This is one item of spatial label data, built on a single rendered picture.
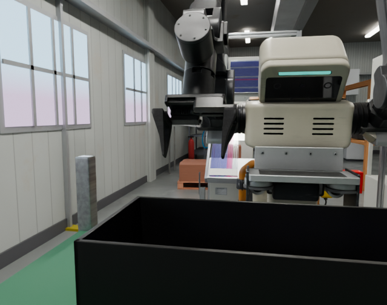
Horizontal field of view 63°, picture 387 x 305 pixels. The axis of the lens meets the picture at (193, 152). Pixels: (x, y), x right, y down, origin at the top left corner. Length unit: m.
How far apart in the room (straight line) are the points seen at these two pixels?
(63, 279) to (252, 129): 0.58
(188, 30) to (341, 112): 0.50
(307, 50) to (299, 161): 0.28
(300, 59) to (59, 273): 0.67
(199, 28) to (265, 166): 0.45
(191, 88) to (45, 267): 0.36
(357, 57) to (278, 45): 10.77
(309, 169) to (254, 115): 0.20
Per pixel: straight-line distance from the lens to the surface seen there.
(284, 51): 0.84
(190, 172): 5.11
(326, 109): 0.87
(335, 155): 0.87
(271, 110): 0.85
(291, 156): 0.85
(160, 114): 0.52
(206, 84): 0.54
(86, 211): 0.67
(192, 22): 0.53
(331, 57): 0.84
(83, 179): 0.66
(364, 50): 11.70
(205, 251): 0.29
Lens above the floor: 1.18
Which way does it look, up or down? 6 degrees down
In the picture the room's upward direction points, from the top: straight up
